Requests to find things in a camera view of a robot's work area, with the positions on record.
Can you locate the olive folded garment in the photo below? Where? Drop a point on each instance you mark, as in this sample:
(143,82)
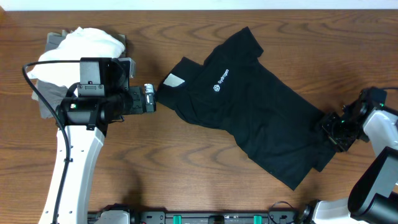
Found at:
(122,42)

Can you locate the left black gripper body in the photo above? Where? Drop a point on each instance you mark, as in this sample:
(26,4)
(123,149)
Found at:
(130,101)

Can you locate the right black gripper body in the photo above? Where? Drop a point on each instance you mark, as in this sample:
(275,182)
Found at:
(341,133)

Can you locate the black t-shirt with logo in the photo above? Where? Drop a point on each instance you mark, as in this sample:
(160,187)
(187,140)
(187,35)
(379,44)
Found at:
(277,128)

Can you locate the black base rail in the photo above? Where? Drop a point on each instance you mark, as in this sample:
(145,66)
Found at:
(202,217)

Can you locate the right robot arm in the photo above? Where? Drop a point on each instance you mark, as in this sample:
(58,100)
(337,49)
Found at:
(372,198)

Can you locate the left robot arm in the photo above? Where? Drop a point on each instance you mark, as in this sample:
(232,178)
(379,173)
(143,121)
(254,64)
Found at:
(102,96)

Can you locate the grey folded garment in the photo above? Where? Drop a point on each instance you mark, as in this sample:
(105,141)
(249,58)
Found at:
(53,94)

